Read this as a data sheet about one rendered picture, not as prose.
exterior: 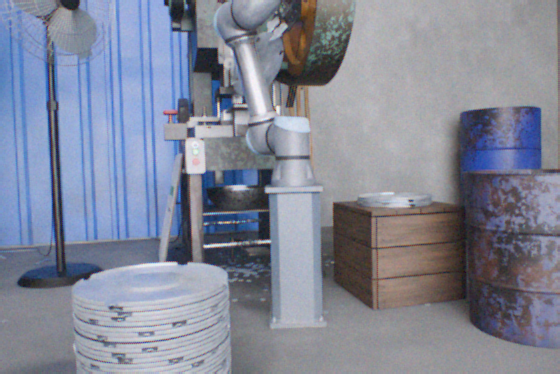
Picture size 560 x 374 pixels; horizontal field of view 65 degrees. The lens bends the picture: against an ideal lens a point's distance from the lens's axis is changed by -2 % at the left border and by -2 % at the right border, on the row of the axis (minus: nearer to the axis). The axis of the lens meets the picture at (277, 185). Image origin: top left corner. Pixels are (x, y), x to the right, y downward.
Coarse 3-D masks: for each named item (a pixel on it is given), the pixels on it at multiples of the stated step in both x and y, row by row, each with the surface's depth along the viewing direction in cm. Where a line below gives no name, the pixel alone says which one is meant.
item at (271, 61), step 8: (264, 32) 177; (264, 40) 179; (272, 40) 183; (280, 40) 186; (264, 48) 182; (272, 48) 185; (280, 48) 189; (264, 56) 186; (272, 56) 189; (280, 56) 193; (264, 64) 189; (272, 64) 192; (280, 64) 196; (232, 72) 177; (264, 72) 192; (272, 72) 195; (240, 88) 186
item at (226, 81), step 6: (228, 48) 209; (228, 54) 210; (228, 60) 208; (234, 60) 210; (222, 66) 211; (228, 66) 209; (222, 72) 212; (228, 72) 209; (222, 78) 212; (228, 78) 210; (222, 84) 213; (228, 84) 210
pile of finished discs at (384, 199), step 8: (384, 192) 191; (392, 192) 191; (400, 192) 190; (408, 192) 188; (360, 200) 176; (368, 200) 169; (376, 200) 174; (384, 200) 165; (392, 200) 171; (400, 200) 163; (408, 200) 169; (416, 200) 164; (424, 200) 166; (432, 200) 172
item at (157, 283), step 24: (144, 264) 99; (168, 264) 100; (192, 264) 99; (72, 288) 81; (96, 288) 82; (120, 288) 82; (144, 288) 80; (168, 288) 81; (192, 288) 81; (216, 288) 80
